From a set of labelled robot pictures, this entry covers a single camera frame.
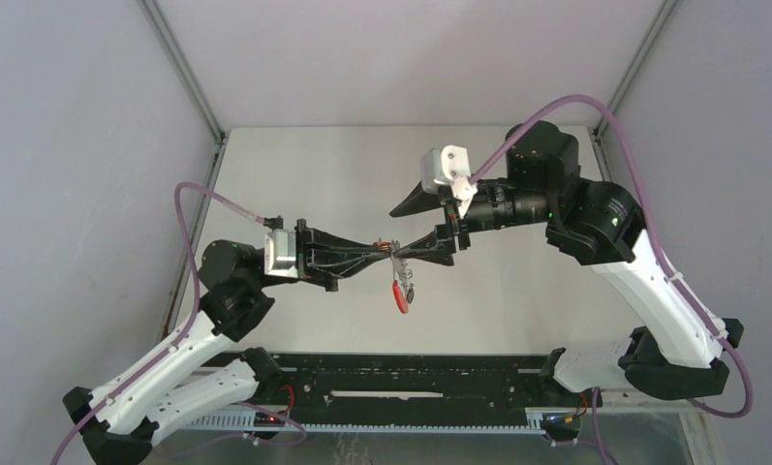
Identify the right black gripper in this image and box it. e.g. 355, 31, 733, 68
389, 176, 553, 269

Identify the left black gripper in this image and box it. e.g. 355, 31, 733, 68
251, 217, 392, 291

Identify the red handled keyring holder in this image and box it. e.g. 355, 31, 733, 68
390, 256, 414, 314

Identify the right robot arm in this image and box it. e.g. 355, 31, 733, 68
391, 121, 743, 405

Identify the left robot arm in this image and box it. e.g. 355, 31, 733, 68
63, 219, 391, 464

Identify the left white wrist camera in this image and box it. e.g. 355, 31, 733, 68
263, 229, 298, 278

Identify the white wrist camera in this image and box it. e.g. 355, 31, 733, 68
263, 229, 298, 278
419, 145, 478, 218

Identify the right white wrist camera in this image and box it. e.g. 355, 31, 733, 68
419, 145, 478, 218

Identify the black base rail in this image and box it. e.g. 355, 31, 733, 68
179, 350, 592, 428

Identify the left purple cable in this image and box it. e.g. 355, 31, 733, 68
50, 182, 310, 465

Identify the purple cable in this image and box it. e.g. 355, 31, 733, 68
470, 94, 756, 419
50, 182, 310, 465

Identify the white slotted cable duct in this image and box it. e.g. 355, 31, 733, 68
167, 410, 579, 436

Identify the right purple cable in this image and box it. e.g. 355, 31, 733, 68
470, 94, 756, 419

